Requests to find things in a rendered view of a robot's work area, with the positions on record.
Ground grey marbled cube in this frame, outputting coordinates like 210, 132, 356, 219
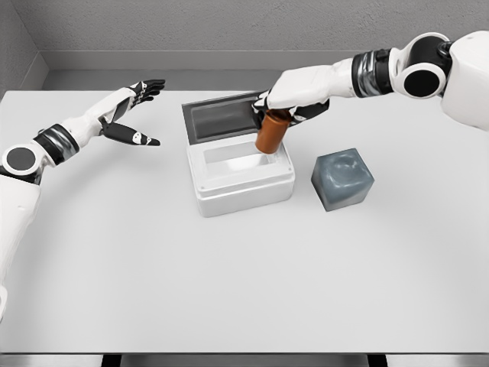
310, 148, 375, 213

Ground brown cylindrical bottle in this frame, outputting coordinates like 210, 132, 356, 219
254, 109, 293, 155

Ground grey box lid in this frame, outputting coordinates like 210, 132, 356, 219
181, 90, 270, 146

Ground white box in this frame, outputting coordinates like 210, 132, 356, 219
186, 139, 296, 219

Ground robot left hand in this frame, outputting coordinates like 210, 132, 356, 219
90, 79, 167, 148

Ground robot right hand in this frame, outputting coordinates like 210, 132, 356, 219
251, 65, 334, 128

